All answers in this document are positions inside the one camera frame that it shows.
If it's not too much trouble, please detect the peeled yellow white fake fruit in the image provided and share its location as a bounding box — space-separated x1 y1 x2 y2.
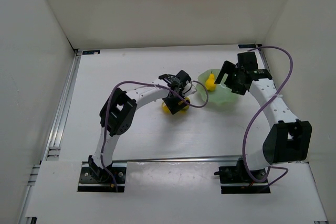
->
161 102 170 113

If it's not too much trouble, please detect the yellow green fake lemon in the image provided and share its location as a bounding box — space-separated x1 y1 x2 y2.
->
182 97 190 111

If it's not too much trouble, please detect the yellow fake pear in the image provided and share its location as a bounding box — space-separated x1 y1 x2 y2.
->
204 71 216 91

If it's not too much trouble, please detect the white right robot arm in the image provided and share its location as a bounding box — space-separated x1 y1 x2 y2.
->
215 51 312 172

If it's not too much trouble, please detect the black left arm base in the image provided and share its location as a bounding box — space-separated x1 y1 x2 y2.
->
77 162 127 193

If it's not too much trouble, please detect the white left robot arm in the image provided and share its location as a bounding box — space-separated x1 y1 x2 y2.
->
88 70 193 183

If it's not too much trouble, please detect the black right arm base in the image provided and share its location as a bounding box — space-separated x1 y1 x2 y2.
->
214 161 270 195

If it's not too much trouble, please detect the green glass fruit bowl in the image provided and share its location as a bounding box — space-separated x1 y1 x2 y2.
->
197 69 241 105

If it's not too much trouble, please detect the blue right corner label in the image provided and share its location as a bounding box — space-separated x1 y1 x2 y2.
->
238 44 257 49

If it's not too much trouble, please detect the blue corner label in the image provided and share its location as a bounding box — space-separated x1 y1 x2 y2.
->
238 44 257 49
82 50 100 55

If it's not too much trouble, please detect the blue left corner label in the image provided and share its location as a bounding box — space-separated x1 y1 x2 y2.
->
82 50 100 55

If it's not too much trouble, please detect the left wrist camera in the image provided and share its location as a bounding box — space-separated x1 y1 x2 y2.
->
182 81 197 100

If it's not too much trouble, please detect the aluminium right table rail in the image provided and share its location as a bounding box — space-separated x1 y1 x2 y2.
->
257 44 329 224

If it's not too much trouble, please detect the aluminium table rail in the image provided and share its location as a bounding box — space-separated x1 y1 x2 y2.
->
106 153 300 163
257 44 329 224
18 50 81 223

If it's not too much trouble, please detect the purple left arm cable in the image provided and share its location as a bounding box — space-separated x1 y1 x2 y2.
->
99 80 209 183

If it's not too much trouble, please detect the aluminium front table rail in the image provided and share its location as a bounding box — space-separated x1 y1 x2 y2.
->
106 153 300 163

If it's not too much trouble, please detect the aluminium left table rail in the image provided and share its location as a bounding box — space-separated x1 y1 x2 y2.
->
18 50 81 223

